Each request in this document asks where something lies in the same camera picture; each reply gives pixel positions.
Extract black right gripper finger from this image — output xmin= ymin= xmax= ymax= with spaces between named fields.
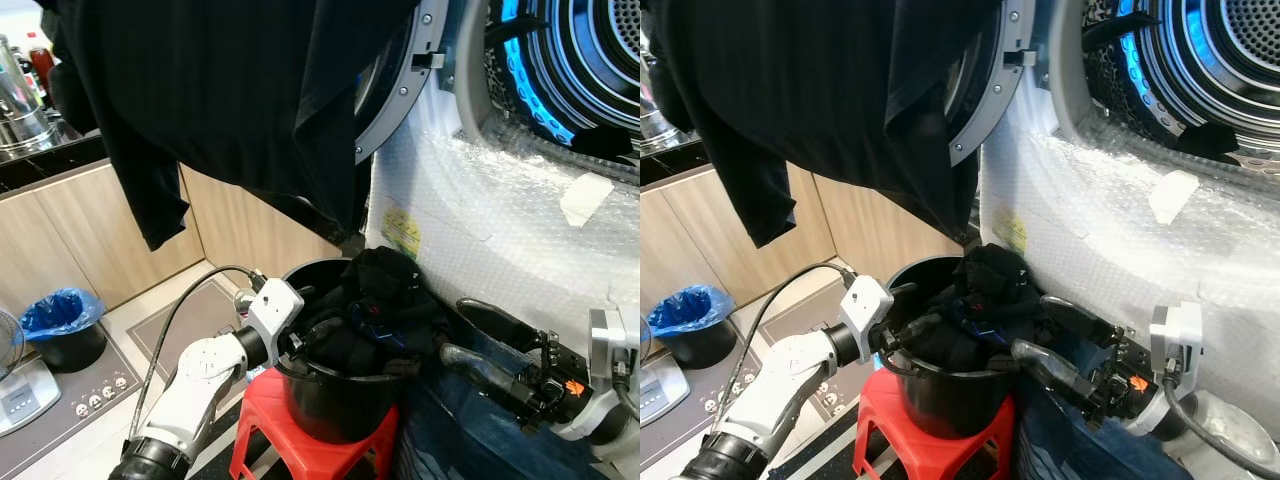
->
xmin=1039 ymin=295 xmax=1120 ymax=350
xmin=439 ymin=342 xmax=532 ymax=412
xmin=1010 ymin=339 xmax=1099 ymax=404
xmin=456 ymin=297 xmax=550 ymax=354

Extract large black garment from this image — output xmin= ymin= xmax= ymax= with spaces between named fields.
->
xmin=38 ymin=0 xmax=421 ymax=252
xmin=643 ymin=0 xmax=1007 ymax=250

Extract black clothes pile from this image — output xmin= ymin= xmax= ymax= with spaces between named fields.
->
xmin=903 ymin=243 xmax=1053 ymax=373
xmin=298 ymin=247 xmax=453 ymax=377

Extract bubble-wrapped white washing machine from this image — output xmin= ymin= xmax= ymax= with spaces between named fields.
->
xmin=364 ymin=0 xmax=641 ymax=346
xmin=975 ymin=0 xmax=1280 ymax=411

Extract blue denim jeans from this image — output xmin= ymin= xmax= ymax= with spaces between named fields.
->
xmin=394 ymin=318 xmax=606 ymax=480
xmin=1010 ymin=325 xmax=1193 ymax=480

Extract black plastic bucket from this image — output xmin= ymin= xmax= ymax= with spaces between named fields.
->
xmin=878 ymin=255 xmax=1023 ymax=442
xmin=274 ymin=258 xmax=423 ymax=447

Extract red plastic stool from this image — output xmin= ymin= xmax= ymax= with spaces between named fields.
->
xmin=229 ymin=365 xmax=401 ymax=480
xmin=852 ymin=368 xmax=1017 ymax=480

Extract white bathroom scale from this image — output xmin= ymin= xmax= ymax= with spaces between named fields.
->
xmin=640 ymin=350 xmax=692 ymax=423
xmin=0 ymin=355 xmax=62 ymax=437

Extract yellow washer sticker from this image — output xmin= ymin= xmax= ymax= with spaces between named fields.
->
xmin=992 ymin=206 xmax=1030 ymax=254
xmin=382 ymin=206 xmax=424 ymax=260

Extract black white striped rug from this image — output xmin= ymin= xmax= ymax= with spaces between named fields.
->
xmin=186 ymin=398 xmax=263 ymax=480
xmin=768 ymin=415 xmax=873 ymax=480

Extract black bin with blue bag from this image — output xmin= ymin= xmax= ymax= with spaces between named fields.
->
xmin=647 ymin=284 xmax=737 ymax=367
xmin=19 ymin=287 xmax=109 ymax=374

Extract white tape piece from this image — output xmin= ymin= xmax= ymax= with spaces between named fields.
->
xmin=1147 ymin=169 xmax=1202 ymax=227
xmin=559 ymin=174 xmax=617 ymax=229

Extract wooden base cabinet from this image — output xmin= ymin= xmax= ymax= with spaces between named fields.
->
xmin=640 ymin=168 xmax=967 ymax=313
xmin=0 ymin=158 xmax=343 ymax=313

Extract grey round washer door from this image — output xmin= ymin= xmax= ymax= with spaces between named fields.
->
xmin=945 ymin=0 xmax=1037 ymax=168
xmin=354 ymin=0 xmax=452 ymax=167

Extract steel washer drum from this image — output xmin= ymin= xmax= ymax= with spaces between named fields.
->
xmin=1083 ymin=0 xmax=1280 ymax=151
xmin=486 ymin=0 xmax=641 ymax=151

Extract black garment inside drum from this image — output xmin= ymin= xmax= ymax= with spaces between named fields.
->
xmin=1079 ymin=9 xmax=1243 ymax=162

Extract stainless steel pot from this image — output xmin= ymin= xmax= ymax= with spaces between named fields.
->
xmin=0 ymin=35 xmax=73 ymax=163

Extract red bottle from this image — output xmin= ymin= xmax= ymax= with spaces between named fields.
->
xmin=27 ymin=31 xmax=57 ymax=93

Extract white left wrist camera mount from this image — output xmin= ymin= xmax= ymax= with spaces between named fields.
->
xmin=244 ymin=279 xmax=305 ymax=367
xmin=838 ymin=274 xmax=897 ymax=362

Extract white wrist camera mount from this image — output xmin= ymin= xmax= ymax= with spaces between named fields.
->
xmin=553 ymin=307 xmax=628 ymax=442
xmin=838 ymin=274 xmax=897 ymax=362
xmin=1124 ymin=301 xmax=1207 ymax=437
xmin=244 ymin=279 xmax=305 ymax=367

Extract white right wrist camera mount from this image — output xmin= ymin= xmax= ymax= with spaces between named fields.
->
xmin=1124 ymin=301 xmax=1207 ymax=437
xmin=553 ymin=307 xmax=628 ymax=442

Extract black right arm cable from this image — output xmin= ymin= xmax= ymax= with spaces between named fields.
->
xmin=1160 ymin=372 xmax=1280 ymax=480
xmin=611 ymin=365 xmax=641 ymax=423

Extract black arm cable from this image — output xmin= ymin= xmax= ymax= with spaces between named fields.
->
xmin=1160 ymin=372 xmax=1280 ymax=480
xmin=733 ymin=261 xmax=861 ymax=403
xmin=128 ymin=264 xmax=267 ymax=433
xmin=611 ymin=365 xmax=641 ymax=423

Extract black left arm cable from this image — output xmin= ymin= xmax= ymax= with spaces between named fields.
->
xmin=733 ymin=261 xmax=861 ymax=403
xmin=128 ymin=264 xmax=267 ymax=433

